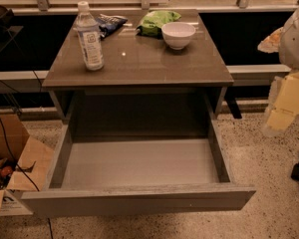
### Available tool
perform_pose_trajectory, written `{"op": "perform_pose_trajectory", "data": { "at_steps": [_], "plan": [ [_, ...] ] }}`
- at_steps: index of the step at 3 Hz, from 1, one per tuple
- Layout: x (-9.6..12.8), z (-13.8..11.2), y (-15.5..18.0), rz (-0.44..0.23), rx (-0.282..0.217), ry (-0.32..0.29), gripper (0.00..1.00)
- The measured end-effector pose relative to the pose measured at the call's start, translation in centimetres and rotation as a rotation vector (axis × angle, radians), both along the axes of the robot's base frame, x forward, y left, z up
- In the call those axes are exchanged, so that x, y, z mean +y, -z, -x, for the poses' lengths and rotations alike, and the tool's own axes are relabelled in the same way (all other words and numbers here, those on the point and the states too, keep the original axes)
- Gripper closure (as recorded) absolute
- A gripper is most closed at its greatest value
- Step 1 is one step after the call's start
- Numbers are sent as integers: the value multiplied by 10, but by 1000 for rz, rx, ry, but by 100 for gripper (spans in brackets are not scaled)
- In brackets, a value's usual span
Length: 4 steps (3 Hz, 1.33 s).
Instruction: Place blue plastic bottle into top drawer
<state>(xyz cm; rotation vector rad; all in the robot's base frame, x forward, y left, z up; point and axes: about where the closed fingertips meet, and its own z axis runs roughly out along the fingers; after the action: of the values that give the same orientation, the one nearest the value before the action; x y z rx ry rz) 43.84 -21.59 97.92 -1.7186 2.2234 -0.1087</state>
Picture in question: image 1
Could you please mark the brown cardboard box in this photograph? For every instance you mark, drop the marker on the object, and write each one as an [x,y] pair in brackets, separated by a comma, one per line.
[24,162]

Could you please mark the green snack bag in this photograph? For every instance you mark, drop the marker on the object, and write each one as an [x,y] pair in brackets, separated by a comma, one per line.
[150,25]

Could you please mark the blue snack bag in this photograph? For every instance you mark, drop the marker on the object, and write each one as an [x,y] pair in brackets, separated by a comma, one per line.
[110,24]

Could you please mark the white ceramic bowl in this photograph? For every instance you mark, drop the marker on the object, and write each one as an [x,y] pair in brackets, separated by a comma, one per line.
[177,35]

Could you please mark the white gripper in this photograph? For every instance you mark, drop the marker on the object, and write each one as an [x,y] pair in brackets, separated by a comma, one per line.
[296,45]

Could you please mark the open grey top drawer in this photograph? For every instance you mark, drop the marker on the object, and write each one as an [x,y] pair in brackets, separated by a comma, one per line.
[138,154]

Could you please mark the grey cabinet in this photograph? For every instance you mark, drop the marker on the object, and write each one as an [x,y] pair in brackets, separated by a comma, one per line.
[135,60]

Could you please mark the dark side table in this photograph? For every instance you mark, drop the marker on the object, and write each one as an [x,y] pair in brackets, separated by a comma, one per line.
[8,32]

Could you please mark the clear plastic water bottle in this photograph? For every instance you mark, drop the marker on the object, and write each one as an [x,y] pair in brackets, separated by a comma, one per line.
[89,36]

